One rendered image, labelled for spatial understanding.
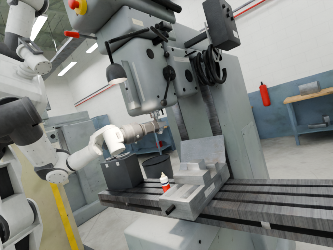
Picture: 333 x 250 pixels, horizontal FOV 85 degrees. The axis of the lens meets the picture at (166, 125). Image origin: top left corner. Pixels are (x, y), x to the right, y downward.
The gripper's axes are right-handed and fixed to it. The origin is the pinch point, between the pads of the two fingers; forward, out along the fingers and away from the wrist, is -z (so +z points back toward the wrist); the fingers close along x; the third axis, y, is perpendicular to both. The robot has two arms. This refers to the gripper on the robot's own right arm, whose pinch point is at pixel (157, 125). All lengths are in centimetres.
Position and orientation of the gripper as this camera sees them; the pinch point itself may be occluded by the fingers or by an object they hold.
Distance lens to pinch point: 89.2
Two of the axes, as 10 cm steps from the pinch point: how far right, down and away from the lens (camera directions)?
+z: -8.0, 2.6, -5.4
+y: 2.7, 9.6, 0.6
